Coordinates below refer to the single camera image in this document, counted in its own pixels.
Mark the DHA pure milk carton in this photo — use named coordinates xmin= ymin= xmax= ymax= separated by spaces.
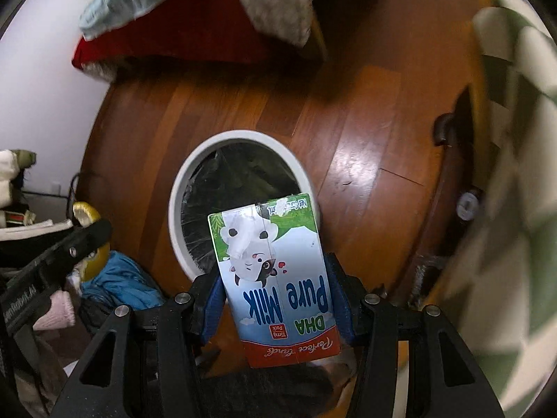
xmin=208 ymin=193 xmax=341 ymax=368

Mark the white round trash bin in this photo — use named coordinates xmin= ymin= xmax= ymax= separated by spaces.
xmin=168 ymin=129 xmax=316 ymax=280

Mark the black trash bag liner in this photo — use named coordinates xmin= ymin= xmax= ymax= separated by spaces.
xmin=180 ymin=142 xmax=300 ymax=273

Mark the pink fuzzy cloth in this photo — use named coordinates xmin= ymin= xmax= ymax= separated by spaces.
xmin=33 ymin=291 xmax=76 ymax=331

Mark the blue jacket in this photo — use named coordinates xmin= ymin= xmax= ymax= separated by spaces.
xmin=80 ymin=250 xmax=165 ymax=310

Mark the green white checkered tablecloth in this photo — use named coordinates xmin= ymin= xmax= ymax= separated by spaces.
xmin=430 ymin=0 xmax=556 ymax=417

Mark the red bed blanket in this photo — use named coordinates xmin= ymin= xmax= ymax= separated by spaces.
xmin=72 ymin=0 xmax=319 ymax=77

